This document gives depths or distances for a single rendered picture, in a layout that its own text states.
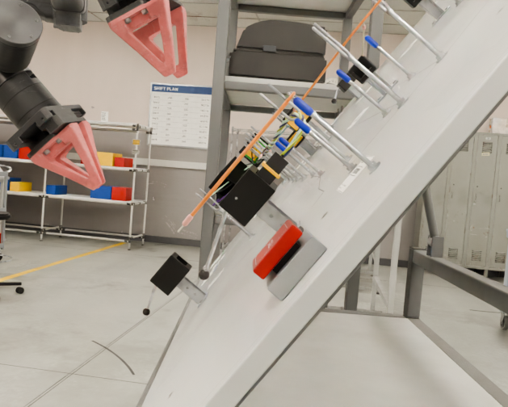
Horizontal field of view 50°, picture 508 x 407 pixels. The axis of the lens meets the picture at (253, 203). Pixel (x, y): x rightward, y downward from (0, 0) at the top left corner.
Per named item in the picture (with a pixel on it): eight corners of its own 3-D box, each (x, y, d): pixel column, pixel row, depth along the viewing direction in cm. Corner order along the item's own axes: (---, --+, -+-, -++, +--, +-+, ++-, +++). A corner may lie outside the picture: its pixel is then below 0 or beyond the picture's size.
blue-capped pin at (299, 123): (347, 173, 63) (291, 123, 62) (356, 163, 63) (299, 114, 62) (348, 174, 61) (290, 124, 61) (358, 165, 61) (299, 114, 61)
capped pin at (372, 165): (367, 175, 51) (280, 101, 51) (376, 164, 52) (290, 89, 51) (373, 173, 50) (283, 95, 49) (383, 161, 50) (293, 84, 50)
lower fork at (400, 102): (410, 96, 64) (319, 16, 64) (400, 108, 64) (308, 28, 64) (405, 98, 66) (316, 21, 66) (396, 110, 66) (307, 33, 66)
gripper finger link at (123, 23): (207, 63, 65) (171, -12, 63) (192, 59, 58) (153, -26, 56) (157, 88, 66) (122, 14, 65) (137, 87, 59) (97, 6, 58)
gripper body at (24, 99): (90, 115, 70) (51, 69, 70) (54, 119, 60) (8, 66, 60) (55, 147, 72) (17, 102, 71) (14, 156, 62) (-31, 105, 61)
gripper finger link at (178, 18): (212, 65, 67) (178, -8, 66) (198, 60, 60) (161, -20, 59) (163, 89, 69) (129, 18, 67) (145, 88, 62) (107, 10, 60)
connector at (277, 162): (263, 190, 66) (250, 179, 66) (289, 160, 66) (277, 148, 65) (262, 193, 63) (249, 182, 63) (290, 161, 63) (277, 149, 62)
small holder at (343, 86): (343, 115, 139) (325, 98, 139) (363, 90, 139) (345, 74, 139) (346, 113, 135) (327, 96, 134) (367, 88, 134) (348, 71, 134)
